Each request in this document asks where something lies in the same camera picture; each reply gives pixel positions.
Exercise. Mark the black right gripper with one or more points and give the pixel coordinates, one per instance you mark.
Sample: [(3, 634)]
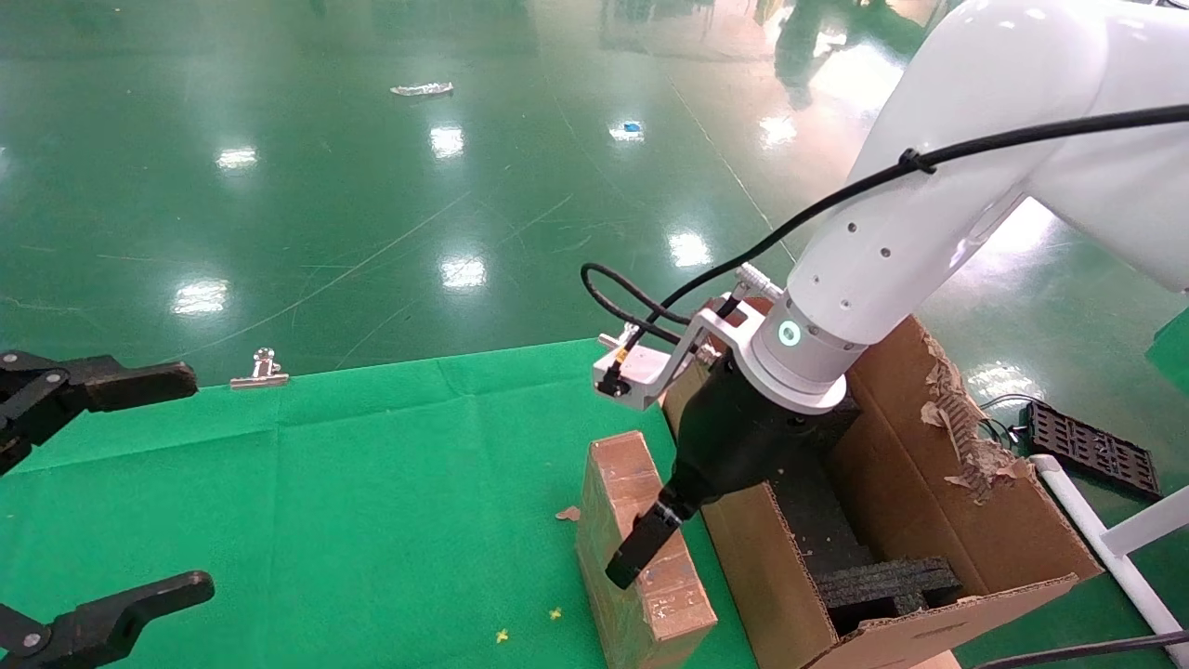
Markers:
[(734, 437)]

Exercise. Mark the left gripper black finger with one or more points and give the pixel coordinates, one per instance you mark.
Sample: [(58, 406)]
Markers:
[(111, 618), (121, 383)]

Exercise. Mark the small narrow cardboard box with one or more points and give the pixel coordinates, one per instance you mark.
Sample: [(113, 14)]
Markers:
[(627, 465)]

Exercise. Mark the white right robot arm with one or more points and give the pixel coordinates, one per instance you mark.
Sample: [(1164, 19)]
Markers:
[(929, 204)]

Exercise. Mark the small cardboard scrap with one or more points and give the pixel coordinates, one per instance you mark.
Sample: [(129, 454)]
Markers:
[(568, 513)]

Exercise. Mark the large open cardboard carton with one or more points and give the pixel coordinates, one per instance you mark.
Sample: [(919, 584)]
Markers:
[(910, 446)]

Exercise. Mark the silver binder clip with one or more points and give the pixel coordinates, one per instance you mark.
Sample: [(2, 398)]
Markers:
[(260, 376)]

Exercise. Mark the flat black foam sheet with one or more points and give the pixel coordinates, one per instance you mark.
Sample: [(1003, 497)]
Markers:
[(822, 530)]

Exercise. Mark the green table cloth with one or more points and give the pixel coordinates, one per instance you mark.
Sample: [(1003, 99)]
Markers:
[(325, 483)]

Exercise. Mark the black plastic grid tray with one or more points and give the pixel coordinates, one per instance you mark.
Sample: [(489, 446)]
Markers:
[(1091, 448)]

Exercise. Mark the bright green fabric piece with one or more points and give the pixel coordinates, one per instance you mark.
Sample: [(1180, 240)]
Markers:
[(1172, 358)]

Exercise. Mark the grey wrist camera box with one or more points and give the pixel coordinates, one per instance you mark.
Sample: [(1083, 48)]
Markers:
[(641, 376)]

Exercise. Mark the grey metal camera bracket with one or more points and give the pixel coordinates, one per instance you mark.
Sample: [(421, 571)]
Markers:
[(706, 325)]

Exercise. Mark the white pipe frame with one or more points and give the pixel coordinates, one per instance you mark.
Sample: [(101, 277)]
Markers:
[(1124, 567)]

